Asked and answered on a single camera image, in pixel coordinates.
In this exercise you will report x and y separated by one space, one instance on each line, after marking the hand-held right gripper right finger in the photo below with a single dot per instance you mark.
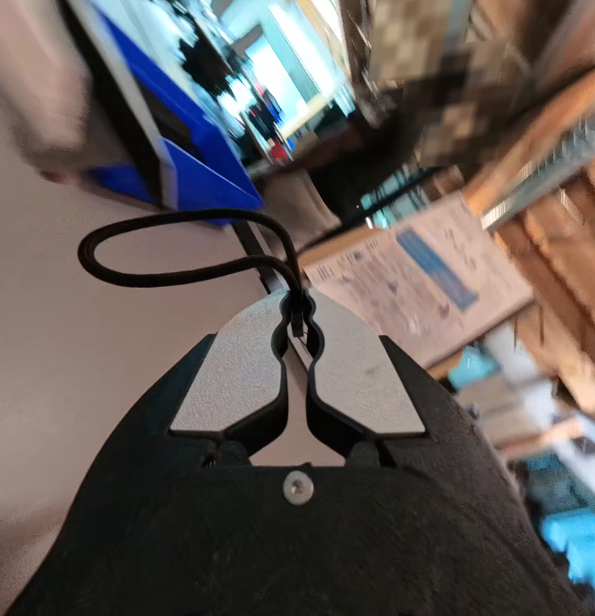
365 385

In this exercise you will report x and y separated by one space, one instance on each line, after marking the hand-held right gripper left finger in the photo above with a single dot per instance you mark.
230 375

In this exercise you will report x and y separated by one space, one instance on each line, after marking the blue plastic bin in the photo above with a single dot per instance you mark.
211 183

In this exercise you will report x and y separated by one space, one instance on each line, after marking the grey desk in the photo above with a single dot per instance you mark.
109 385

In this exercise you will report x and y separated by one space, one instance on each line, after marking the white instruction sheet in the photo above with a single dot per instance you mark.
398 298

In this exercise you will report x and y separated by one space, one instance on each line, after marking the instruction sheet on stand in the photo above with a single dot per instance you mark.
336 245

